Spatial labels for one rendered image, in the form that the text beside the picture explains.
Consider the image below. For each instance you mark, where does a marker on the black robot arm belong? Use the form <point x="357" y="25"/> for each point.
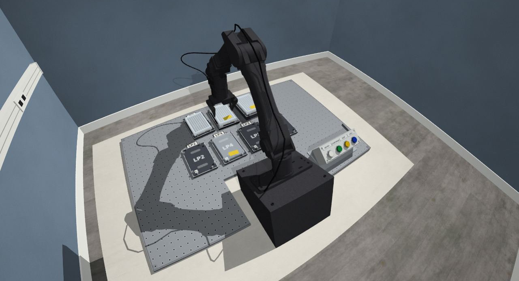
<point x="238" y="52"/>

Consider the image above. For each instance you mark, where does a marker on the white button panel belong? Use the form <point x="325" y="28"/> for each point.
<point x="333" y="151"/>

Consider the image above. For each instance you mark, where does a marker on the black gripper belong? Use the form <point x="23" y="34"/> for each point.
<point x="224" y="96"/>

